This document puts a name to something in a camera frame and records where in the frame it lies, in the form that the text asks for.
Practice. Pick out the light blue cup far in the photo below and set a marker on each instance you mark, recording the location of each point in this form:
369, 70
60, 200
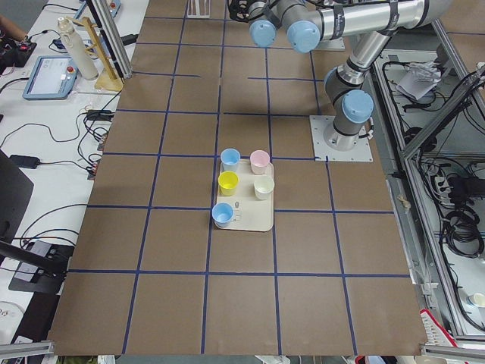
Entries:
230, 159

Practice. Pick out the light blue cup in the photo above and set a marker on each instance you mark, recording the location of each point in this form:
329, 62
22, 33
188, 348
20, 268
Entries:
222, 213
230, 159

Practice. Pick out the pink plastic cup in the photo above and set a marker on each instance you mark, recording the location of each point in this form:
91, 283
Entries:
259, 161

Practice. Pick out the yellow plastic cup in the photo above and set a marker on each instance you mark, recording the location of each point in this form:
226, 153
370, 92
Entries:
228, 182

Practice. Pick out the cream plastic cup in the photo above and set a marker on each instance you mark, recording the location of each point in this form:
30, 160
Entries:
263, 187

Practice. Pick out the light blue cup near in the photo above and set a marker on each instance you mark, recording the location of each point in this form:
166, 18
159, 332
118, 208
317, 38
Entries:
222, 213

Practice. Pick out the wooden mug tree stand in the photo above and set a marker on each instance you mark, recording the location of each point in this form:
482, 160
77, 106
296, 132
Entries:
108, 78

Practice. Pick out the beige water bottle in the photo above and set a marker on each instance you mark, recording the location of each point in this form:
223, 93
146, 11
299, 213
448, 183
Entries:
76, 49

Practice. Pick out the beige plastic tray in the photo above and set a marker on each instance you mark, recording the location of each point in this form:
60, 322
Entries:
249, 212

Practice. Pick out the blue teach pendant tablet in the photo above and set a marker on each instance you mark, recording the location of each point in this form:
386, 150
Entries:
52, 78

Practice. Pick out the black power adapter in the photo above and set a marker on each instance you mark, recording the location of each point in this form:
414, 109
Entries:
25, 161

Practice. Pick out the white wire cup rack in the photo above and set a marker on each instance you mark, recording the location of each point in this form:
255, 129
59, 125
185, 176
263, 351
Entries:
199, 9

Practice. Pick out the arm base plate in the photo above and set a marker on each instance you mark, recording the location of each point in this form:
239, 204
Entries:
330, 146
332, 45

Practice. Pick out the aluminium frame post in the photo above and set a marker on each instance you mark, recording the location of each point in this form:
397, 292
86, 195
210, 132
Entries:
109, 31

